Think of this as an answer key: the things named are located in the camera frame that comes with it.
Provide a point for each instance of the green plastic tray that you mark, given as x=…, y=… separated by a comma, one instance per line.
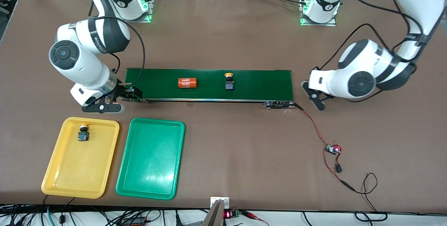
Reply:
x=150, y=159

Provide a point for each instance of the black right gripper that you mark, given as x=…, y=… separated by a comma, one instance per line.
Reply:
x=123, y=93

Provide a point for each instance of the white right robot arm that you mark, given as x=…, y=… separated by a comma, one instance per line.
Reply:
x=64, y=55

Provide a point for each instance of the red power strip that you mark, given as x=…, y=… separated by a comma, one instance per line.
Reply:
x=132, y=223

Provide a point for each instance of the red digit display module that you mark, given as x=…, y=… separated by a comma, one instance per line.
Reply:
x=227, y=214

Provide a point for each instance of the yellow plastic tray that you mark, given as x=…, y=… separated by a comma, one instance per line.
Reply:
x=80, y=170

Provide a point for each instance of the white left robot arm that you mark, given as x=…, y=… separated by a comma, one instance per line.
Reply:
x=359, y=84

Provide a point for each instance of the grey metal mounting bracket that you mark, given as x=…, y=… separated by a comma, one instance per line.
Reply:
x=214, y=215

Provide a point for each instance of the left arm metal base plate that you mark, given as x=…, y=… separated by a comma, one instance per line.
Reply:
x=328, y=24

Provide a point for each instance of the yellow push button switch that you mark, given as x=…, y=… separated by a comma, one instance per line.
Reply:
x=83, y=136
x=229, y=86

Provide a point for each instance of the small green circuit board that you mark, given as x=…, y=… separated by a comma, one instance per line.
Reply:
x=331, y=148

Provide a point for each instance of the red clip lead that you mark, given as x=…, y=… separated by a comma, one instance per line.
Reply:
x=249, y=214

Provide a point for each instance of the green conveyor belt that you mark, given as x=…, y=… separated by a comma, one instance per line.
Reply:
x=262, y=82

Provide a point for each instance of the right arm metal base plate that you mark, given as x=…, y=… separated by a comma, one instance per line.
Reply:
x=139, y=20

